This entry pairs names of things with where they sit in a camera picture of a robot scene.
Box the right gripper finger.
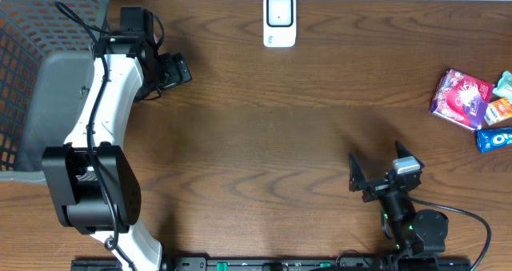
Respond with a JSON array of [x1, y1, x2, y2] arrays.
[[349, 153, 366, 192], [395, 140, 425, 169]]

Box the red purple snack packet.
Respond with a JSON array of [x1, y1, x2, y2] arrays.
[[430, 69, 494, 132]]

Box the blue snack bar wrapper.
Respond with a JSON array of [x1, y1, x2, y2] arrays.
[[476, 127, 512, 153]]

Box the small orange snack packet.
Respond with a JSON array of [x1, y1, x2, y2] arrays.
[[485, 98, 512, 126]]

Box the mint green snack packet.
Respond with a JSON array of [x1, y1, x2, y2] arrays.
[[493, 71, 512, 101]]

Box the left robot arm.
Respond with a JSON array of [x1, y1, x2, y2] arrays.
[[42, 6, 192, 270]]

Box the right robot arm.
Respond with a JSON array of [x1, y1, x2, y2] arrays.
[[349, 141, 449, 270]]

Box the white barcode scanner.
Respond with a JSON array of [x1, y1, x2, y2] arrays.
[[262, 0, 297, 48]]

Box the grey plastic mesh basket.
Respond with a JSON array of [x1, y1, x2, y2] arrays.
[[1, 0, 109, 185]]

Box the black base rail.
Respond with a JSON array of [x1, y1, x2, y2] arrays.
[[70, 256, 473, 271]]

